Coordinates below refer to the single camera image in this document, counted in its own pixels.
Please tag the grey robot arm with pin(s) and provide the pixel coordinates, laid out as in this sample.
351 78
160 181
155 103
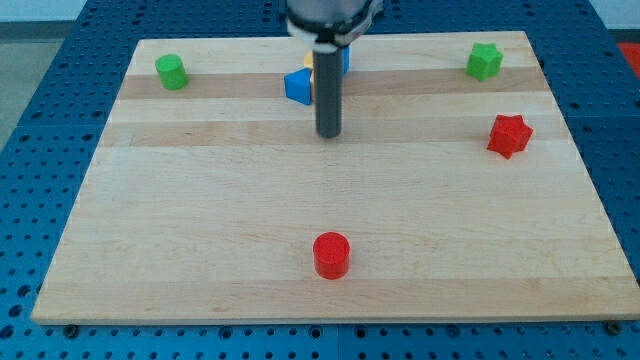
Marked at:
329 27

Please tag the red cylinder block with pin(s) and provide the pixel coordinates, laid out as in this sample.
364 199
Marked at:
331 252

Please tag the green star block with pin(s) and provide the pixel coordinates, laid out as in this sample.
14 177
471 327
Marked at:
484 61

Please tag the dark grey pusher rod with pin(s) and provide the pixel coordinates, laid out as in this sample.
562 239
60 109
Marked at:
328 81

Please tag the red star block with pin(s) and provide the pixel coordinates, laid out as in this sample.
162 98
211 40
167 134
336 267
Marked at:
509 135

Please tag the blue cube block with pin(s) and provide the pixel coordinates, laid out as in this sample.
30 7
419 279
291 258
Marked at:
346 53

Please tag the green cylinder block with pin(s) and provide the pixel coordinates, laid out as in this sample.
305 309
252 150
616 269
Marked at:
171 72

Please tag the blue triangle block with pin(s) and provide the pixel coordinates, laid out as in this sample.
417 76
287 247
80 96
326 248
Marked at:
297 86

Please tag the wooden board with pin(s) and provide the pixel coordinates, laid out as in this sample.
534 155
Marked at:
201 205

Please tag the yellow block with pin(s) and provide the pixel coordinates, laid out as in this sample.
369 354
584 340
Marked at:
308 61

